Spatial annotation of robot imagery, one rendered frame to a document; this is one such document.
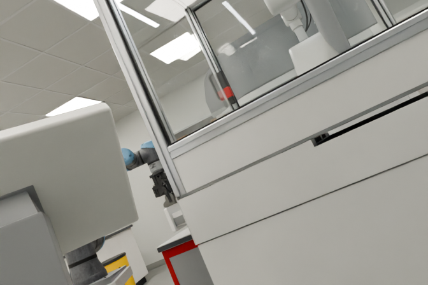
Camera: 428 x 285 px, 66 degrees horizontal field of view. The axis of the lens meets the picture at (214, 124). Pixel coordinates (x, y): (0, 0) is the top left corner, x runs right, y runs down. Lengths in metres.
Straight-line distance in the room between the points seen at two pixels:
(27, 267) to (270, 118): 0.61
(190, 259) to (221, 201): 0.91
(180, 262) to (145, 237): 4.77
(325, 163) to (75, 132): 0.58
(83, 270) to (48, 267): 0.86
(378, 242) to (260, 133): 0.38
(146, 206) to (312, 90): 5.77
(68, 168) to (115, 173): 0.10
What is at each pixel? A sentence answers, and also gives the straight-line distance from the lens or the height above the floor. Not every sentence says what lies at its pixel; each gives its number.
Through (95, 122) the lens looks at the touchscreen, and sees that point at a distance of 0.72.
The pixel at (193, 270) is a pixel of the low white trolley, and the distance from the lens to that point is 1.83.
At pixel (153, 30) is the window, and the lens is 1.07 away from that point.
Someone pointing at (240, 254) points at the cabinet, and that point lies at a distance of 0.97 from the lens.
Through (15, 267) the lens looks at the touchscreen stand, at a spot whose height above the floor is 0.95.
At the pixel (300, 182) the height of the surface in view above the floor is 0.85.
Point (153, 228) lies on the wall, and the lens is 6.49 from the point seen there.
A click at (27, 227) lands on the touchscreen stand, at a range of 0.69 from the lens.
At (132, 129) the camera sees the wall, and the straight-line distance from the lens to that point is 6.50.
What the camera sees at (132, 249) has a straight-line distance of 5.65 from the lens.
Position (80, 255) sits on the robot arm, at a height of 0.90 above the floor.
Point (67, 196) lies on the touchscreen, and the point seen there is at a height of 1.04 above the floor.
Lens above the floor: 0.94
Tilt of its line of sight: 9 degrees up
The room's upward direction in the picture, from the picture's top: 25 degrees counter-clockwise
